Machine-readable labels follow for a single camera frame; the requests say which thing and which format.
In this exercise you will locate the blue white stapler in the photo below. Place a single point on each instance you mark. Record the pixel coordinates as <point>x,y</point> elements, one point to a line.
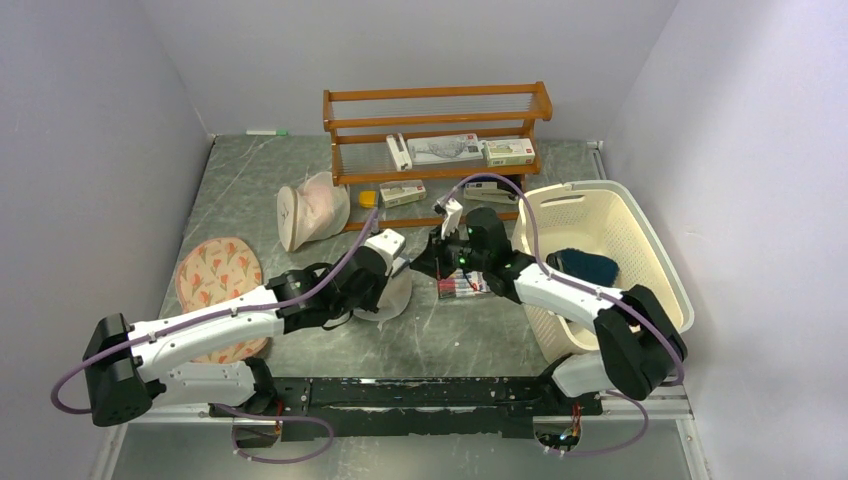
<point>490,190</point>

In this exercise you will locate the coloured marker pack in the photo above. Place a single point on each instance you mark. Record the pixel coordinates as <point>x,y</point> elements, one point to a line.
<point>461,284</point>

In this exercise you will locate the dark blue garment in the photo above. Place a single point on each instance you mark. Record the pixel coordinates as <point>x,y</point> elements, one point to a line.
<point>596,269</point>

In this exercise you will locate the floral pink oval pad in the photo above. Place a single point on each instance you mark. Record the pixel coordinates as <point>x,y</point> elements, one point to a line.
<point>218,270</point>

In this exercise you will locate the round white mesh laundry bag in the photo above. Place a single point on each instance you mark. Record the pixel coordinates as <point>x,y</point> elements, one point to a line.
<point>395,296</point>

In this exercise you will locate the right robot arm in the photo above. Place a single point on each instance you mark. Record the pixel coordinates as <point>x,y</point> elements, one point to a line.
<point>638,347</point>

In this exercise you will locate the flat white patterned box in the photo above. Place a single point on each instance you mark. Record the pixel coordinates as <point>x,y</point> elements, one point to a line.
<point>444,149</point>

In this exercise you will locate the green white marker pen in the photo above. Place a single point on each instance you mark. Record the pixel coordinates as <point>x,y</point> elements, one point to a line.
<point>274,133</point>

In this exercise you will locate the green white box on shelf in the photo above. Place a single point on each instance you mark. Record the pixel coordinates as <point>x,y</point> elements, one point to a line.
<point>508,152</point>

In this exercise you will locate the small white box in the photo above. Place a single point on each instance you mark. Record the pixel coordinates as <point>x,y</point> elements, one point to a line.
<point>397,193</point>

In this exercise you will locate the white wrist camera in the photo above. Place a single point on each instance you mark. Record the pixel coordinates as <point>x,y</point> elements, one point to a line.
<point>389,244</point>
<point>451,212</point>

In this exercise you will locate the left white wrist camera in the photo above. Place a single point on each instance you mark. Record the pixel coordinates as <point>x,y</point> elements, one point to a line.
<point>389,244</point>

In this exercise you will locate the black base frame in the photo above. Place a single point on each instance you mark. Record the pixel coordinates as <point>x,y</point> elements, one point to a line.
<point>507,406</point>

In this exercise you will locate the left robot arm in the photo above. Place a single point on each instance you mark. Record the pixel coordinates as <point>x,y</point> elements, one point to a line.
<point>131,368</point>

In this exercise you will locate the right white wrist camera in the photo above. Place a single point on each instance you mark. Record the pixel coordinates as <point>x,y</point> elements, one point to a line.
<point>451,212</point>

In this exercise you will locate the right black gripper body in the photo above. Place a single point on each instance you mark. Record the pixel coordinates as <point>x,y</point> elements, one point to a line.
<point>448,255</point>

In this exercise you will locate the cream plastic laundry basket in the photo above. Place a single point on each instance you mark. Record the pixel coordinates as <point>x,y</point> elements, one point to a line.
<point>602,217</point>

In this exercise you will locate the pink mesh laundry bag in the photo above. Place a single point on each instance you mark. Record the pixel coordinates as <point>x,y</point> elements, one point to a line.
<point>314,211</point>

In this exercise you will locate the yellow small block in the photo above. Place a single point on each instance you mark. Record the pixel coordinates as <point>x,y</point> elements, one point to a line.
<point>368,199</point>

